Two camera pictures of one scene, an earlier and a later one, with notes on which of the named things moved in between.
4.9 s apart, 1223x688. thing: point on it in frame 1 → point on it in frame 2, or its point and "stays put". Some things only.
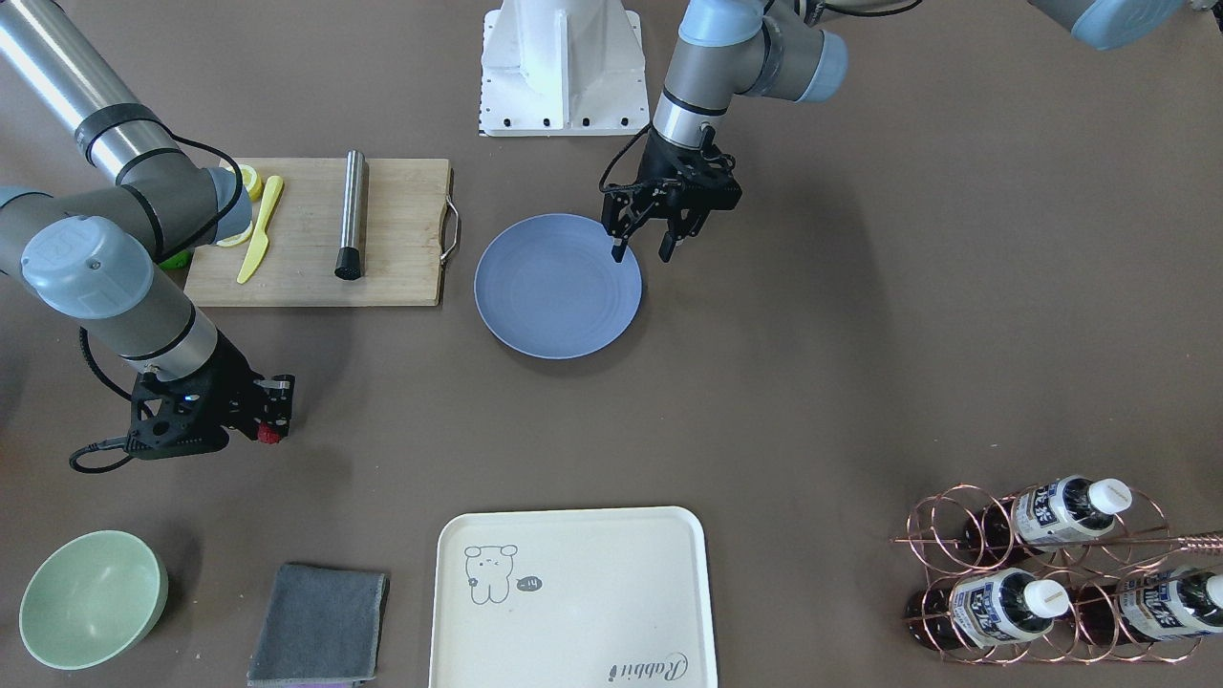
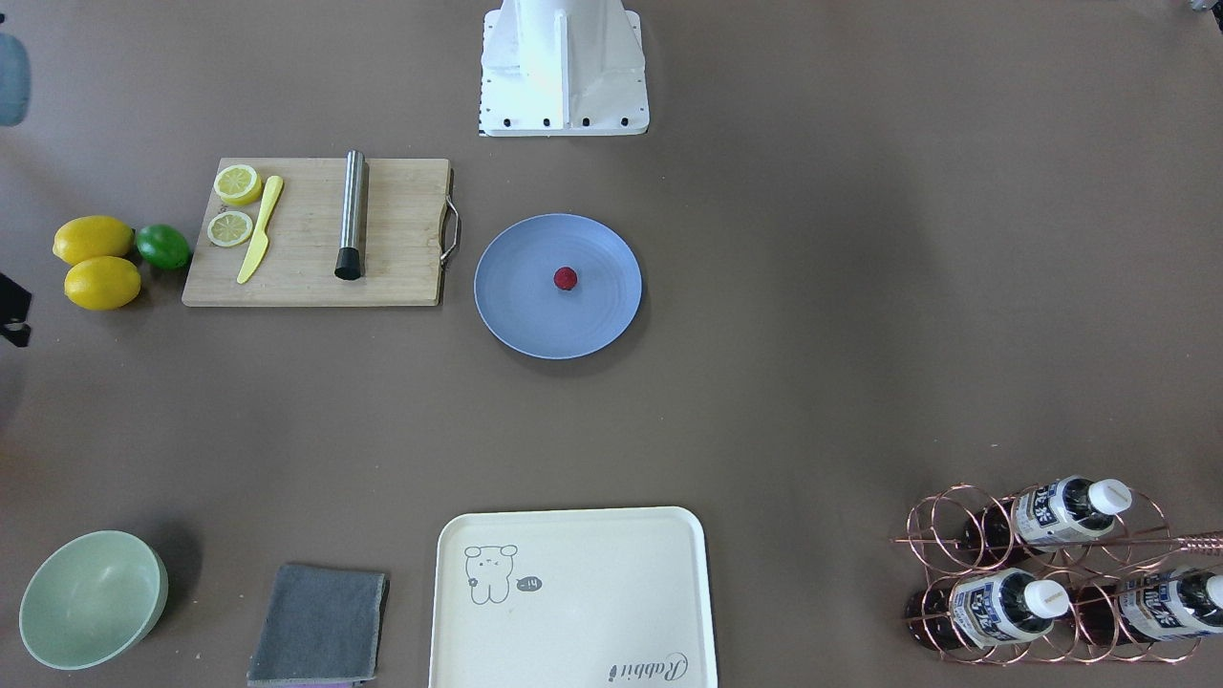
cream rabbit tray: x=613 y=597 stays put
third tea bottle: x=1151 y=607 stays put
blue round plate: x=548 y=286 stays put
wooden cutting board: x=330 y=232 stays put
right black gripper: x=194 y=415 → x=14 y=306
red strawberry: x=268 y=435 → x=565 y=278
